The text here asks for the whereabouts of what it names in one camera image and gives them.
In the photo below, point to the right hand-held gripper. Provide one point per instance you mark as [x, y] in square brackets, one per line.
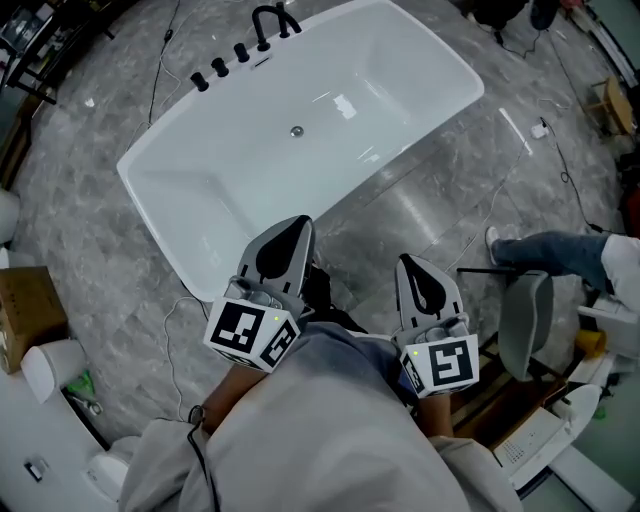
[450, 365]

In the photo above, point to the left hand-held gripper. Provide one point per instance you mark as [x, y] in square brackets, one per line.
[235, 327]

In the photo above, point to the round metal bathtub drain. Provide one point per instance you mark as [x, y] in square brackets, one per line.
[297, 131]

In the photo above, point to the person's right forearm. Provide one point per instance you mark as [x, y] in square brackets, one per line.
[435, 415]

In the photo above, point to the person's left forearm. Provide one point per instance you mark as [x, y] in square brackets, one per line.
[230, 400]

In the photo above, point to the white bathtub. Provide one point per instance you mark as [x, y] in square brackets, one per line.
[260, 165]

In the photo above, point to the person's black trousers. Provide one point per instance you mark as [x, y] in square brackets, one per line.
[325, 300]

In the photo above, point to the grey shell chair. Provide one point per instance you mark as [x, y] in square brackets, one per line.
[525, 320]

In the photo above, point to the person's pale sweatshirt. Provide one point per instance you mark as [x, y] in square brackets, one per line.
[320, 425]

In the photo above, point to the white perforated box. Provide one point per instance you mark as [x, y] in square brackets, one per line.
[525, 445]

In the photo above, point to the black faucet knob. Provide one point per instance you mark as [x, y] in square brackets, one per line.
[219, 67]
[241, 51]
[200, 81]

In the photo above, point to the white power adapter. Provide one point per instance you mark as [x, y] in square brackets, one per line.
[538, 131]

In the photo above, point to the green plastic bag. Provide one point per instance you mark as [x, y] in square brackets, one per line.
[81, 385]

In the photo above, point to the small white fitting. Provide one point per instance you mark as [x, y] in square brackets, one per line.
[94, 407]

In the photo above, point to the black hand shower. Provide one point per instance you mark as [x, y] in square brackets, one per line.
[283, 25]

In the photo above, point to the black curved faucet spout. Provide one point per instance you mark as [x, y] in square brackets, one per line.
[256, 25]

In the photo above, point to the closed cardboard box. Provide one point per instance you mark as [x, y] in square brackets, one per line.
[30, 310]

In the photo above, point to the small wooden stool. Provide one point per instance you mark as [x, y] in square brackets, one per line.
[612, 102]

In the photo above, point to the wooden framed glass cabinet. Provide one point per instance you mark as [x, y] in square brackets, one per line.
[12, 145]

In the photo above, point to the white display platform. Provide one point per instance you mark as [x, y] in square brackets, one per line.
[20, 425]

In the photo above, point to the black metal shelf rack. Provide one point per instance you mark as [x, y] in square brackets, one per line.
[45, 40]

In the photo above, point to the small black and white switch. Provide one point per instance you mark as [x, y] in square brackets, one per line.
[36, 468]

